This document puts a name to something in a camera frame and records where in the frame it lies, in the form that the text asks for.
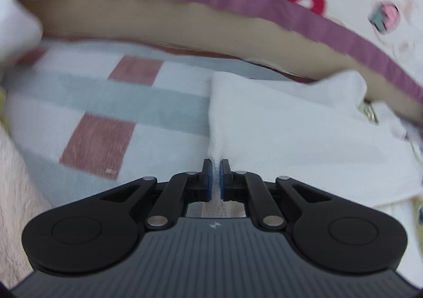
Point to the bear print floor mat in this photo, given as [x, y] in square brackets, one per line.
[99, 86]

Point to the person's white socked foot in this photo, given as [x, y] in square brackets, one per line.
[16, 27]

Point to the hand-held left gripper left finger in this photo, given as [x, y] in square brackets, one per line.
[207, 180]

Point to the pale fluffy cloth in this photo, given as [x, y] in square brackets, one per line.
[16, 185]

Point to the white knit garment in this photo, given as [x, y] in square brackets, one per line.
[281, 136]

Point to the checked pastel towel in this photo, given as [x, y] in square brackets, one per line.
[165, 24]

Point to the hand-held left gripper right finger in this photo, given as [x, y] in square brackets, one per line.
[224, 181]

